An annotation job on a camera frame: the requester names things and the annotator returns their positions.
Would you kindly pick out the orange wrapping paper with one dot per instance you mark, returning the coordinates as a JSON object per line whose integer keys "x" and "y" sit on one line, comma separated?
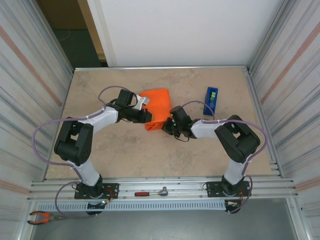
{"x": 160, "y": 105}

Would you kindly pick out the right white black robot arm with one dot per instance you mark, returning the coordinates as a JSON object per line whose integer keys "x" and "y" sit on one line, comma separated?
{"x": 237, "y": 140}

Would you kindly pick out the blue tape dispenser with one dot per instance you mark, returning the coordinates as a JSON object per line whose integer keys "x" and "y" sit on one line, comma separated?
{"x": 210, "y": 102}

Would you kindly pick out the black base electronics module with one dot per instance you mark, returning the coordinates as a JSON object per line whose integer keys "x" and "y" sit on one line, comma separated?
{"x": 94, "y": 206}
{"x": 232, "y": 206}

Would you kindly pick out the aluminium table frame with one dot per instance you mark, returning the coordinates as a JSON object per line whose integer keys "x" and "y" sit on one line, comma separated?
{"x": 175, "y": 180}

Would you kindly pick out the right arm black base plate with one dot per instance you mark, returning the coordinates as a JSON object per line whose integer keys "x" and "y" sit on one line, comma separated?
{"x": 212, "y": 190}

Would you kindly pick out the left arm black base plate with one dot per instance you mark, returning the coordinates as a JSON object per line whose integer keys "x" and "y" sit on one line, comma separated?
{"x": 111, "y": 191}

